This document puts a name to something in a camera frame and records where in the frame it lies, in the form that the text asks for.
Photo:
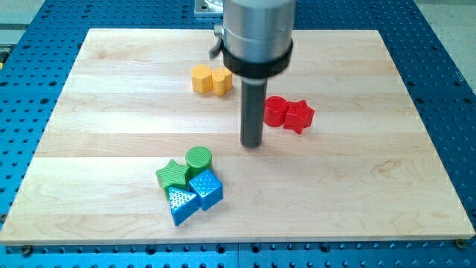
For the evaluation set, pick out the yellow hexagon block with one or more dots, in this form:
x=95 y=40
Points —
x=201 y=76

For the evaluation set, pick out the blue cube block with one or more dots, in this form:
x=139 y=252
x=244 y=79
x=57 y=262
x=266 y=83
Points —
x=208 y=188

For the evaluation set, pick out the yellow heart block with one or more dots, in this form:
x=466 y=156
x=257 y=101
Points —
x=222 y=81

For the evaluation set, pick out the green cylinder block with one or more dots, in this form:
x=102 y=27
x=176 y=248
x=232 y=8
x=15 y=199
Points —
x=198 y=159

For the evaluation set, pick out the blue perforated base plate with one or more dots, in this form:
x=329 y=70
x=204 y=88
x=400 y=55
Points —
x=38 y=66

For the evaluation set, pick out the green star block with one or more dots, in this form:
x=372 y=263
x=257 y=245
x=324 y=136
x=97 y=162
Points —
x=173 y=175

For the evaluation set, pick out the red star block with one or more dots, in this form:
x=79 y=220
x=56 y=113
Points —
x=298 y=116

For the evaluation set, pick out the blue triangle block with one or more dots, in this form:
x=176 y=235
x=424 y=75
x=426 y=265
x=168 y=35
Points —
x=183 y=204

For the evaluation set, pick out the red cylinder block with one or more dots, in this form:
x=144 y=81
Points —
x=275 y=111

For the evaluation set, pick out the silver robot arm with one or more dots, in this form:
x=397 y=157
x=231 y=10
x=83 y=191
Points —
x=255 y=37

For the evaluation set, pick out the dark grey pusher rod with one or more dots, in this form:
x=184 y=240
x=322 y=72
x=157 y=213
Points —
x=253 y=98

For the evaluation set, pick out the wooden board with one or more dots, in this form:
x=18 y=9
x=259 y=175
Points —
x=365 y=169

